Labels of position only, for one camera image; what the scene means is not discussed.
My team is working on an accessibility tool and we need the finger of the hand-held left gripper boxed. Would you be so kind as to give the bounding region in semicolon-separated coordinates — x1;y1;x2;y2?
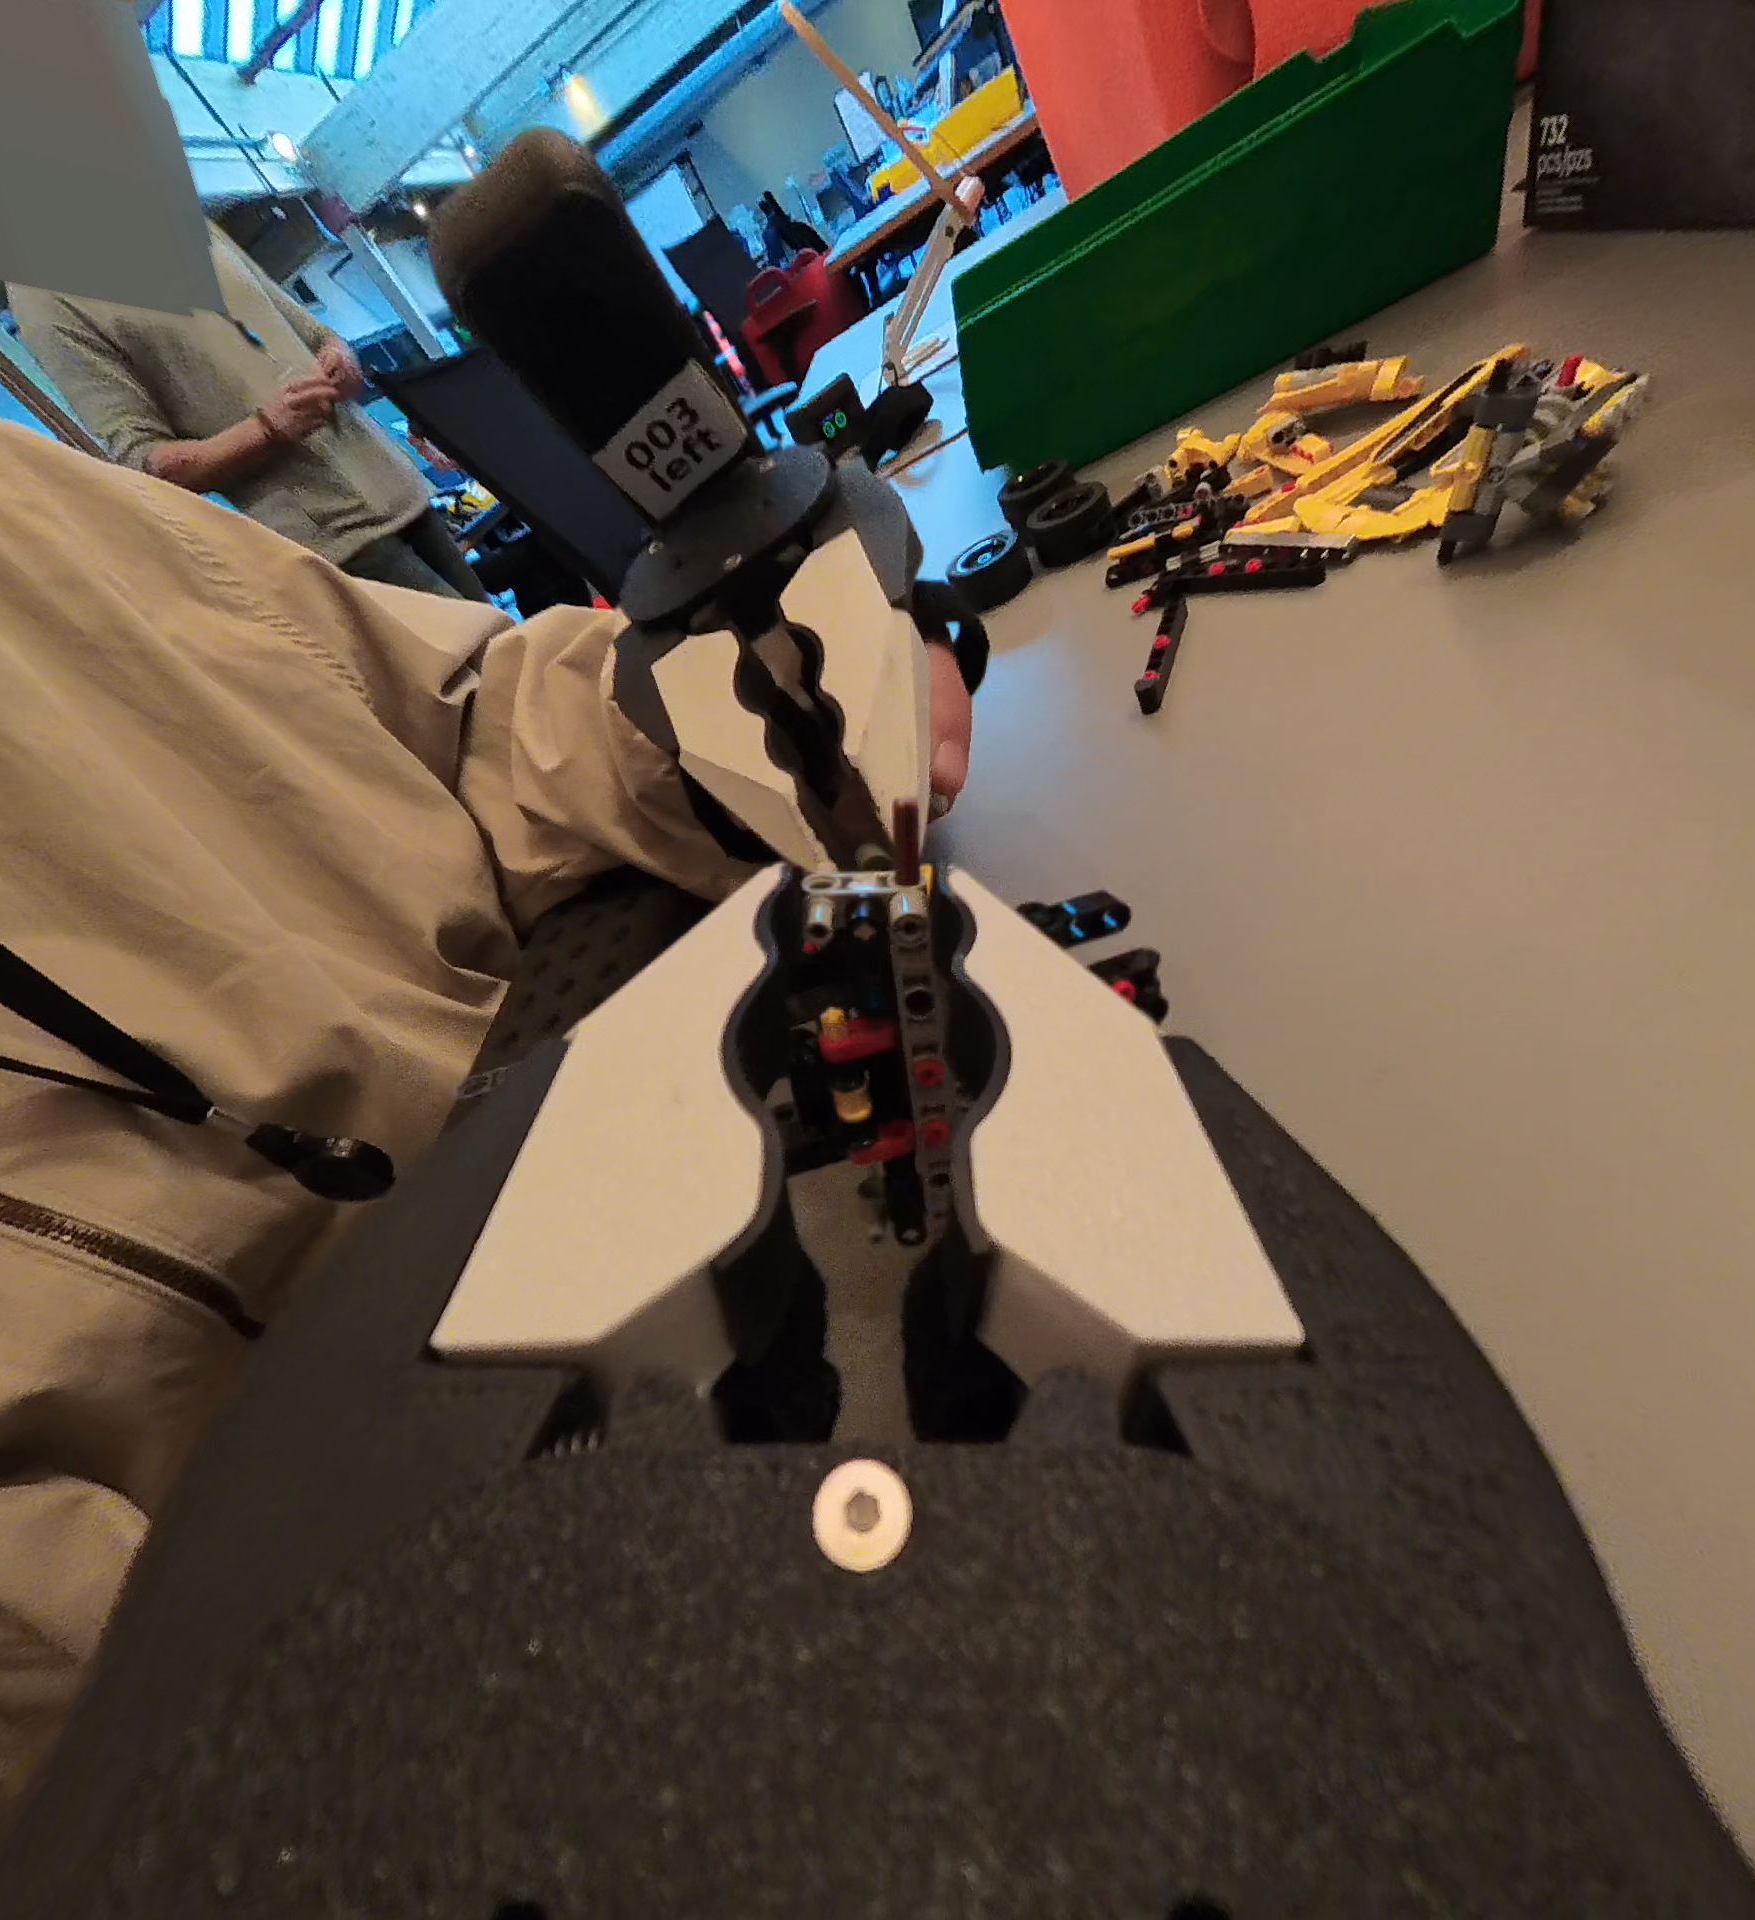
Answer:
659;623;836;876
779;534;937;841

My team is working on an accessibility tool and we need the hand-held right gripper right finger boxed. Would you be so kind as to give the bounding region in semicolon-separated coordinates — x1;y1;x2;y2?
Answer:
946;868;1304;1441

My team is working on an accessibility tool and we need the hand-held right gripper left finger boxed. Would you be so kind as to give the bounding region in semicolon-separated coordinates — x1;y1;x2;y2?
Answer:
429;864;793;1441

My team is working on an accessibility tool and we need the toy brick chassis assembly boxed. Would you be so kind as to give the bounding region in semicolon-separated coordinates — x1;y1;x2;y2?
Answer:
756;799;1170;1247

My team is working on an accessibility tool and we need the person's left forearm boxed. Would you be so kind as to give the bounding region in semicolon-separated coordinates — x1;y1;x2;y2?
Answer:
366;598;767;931

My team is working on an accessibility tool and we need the grey desk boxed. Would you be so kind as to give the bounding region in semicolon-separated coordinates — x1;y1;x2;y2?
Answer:
877;209;1755;1878

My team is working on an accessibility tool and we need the person's left hand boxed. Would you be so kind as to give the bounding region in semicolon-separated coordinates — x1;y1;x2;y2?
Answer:
926;647;978;825

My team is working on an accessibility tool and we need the black angled panel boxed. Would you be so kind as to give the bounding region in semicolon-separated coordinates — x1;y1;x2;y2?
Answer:
373;349;654;604

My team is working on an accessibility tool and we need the red chair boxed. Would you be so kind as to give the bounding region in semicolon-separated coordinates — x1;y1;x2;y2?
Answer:
741;252;867;385

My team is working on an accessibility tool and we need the white table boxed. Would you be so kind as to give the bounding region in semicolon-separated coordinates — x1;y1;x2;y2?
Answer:
803;187;1072;482

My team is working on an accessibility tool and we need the wooden stand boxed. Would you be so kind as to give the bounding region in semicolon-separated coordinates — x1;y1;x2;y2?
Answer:
779;0;988;395

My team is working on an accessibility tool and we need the green plastic bin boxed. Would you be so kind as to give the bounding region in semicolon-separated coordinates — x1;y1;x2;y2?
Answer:
952;0;1522;473

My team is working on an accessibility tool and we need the pile of yellow toy bricks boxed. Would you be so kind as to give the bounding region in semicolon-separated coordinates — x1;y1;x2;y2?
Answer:
944;342;1649;608

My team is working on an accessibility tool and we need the orange plastic carry case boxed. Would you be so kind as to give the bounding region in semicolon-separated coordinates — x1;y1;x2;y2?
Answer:
996;0;1545;200

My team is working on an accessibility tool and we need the toy car box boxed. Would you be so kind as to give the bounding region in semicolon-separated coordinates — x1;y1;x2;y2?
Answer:
1520;0;1755;232

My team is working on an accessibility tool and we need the black lanyard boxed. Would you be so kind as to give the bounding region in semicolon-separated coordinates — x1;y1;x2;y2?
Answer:
0;885;398;1202

